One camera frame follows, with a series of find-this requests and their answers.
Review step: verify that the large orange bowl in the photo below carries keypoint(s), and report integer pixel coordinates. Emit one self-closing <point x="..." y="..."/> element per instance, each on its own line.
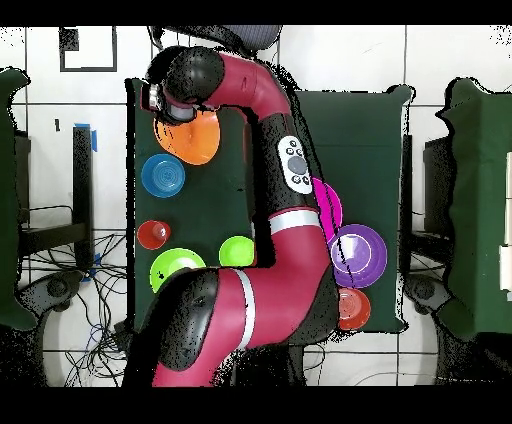
<point x="192" y="144"/>

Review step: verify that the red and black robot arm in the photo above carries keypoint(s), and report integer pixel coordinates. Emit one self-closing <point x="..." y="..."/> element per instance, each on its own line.
<point x="280" y="288"/>

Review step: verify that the blue tape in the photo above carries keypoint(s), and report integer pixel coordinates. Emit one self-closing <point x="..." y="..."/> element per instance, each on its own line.
<point x="94" y="140"/>

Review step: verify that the small shallow blue bowl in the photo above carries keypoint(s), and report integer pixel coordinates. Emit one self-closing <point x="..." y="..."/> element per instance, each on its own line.
<point x="163" y="176"/>

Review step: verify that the black stand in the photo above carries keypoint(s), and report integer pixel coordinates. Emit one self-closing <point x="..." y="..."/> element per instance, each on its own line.
<point x="82" y="180"/>
<point x="406" y="180"/>

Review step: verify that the grey office chair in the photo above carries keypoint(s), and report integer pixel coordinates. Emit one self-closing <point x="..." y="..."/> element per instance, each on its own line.
<point x="252" y="36"/>

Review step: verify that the orange cup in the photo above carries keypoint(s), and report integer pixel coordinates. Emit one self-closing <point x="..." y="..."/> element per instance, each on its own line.
<point x="152" y="236"/>

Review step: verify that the large green bowl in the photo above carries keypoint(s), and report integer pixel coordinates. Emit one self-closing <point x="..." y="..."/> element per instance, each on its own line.
<point x="172" y="262"/>

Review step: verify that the green side table cloth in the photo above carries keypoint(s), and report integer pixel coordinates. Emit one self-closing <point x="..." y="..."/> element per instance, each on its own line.
<point x="10" y="200"/>
<point x="480" y="200"/>

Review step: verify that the small green bowl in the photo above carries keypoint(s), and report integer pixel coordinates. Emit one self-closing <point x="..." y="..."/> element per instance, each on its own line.
<point x="236" y="252"/>

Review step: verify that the black chair base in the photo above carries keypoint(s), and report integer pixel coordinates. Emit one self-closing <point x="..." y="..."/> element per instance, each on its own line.
<point x="424" y="290"/>
<point x="58" y="288"/>

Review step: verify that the dark green table cloth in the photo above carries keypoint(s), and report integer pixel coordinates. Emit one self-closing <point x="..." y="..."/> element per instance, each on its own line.
<point x="360" y="132"/>

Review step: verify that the large pink bowl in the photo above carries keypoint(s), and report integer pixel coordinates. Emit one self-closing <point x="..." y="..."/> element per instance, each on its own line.
<point x="334" y="212"/>

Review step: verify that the black power strip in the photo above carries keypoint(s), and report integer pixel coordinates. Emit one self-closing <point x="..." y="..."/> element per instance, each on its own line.
<point x="122" y="332"/>

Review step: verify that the purple bowl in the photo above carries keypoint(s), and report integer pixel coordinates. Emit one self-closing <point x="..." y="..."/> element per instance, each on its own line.
<point x="360" y="256"/>

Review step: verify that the small orange bowl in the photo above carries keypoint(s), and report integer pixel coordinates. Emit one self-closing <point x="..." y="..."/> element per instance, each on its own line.
<point x="354" y="310"/>

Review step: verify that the white box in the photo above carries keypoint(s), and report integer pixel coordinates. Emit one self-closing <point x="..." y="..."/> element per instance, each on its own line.
<point x="506" y="268"/>

